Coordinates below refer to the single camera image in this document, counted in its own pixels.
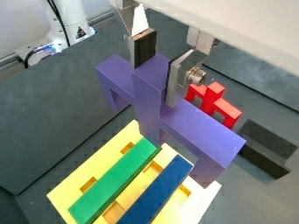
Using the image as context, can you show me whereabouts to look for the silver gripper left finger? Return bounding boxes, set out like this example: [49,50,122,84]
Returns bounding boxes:
[117,0,157,68]

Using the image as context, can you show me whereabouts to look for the green bar block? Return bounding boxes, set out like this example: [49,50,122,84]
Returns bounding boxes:
[69,138,161,224]

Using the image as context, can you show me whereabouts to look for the black angle bracket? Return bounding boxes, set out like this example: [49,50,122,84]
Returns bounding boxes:
[238,119,298,179]

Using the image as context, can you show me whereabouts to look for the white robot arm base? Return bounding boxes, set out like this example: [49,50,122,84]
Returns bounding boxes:
[15,0,95,68]

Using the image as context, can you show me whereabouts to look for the yellow slotted board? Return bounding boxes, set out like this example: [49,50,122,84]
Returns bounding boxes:
[47,121,221,224]

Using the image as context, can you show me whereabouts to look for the blue bar block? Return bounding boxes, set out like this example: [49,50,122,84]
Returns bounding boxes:
[117,155,193,224]

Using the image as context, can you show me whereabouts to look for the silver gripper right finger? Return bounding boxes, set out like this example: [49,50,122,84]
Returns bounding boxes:
[166,27,216,107]

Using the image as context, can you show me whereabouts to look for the purple three-legged block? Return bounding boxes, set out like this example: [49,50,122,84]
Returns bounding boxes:
[97,54,246,187]

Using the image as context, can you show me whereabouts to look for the red three-legged block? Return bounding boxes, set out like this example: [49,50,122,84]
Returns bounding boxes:
[185,82,242,129]

